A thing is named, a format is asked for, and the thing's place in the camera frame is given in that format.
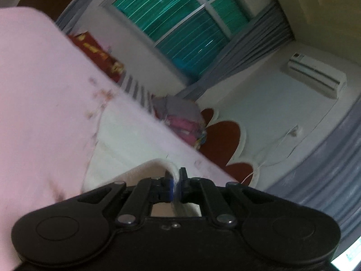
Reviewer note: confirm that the pale blue patterned curtain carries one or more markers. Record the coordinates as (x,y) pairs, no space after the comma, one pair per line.
(324,175)

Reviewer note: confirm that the pile of folded clothes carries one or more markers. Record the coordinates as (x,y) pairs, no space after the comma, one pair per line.
(180,115)

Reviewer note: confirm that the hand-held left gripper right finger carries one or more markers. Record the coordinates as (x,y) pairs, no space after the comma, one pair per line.
(180,188)

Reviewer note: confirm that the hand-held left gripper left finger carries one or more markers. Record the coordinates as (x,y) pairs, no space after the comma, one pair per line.
(169,188)

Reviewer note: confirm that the white air conditioner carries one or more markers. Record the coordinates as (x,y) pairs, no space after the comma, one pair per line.
(316,74)

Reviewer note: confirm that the red patterned pillow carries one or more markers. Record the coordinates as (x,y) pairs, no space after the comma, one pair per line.
(96,53)

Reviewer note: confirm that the bed with pink floral sheet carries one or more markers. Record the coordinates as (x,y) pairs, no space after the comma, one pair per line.
(36,104)

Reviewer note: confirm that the striped blanket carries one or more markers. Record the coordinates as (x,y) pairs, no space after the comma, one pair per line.
(135,90)

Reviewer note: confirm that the wall socket with charger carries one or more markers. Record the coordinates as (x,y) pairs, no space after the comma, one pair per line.
(294,130)

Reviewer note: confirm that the window with green blinds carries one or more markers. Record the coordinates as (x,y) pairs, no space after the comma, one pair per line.
(183,22)

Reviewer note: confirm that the white knit sweater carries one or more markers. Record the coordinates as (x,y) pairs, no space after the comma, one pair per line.
(127,135)

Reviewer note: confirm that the grey curtain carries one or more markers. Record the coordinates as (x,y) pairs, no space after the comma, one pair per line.
(239,50)
(73,14)

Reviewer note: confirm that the red and white headboard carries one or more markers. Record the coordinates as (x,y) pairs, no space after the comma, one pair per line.
(222,138)

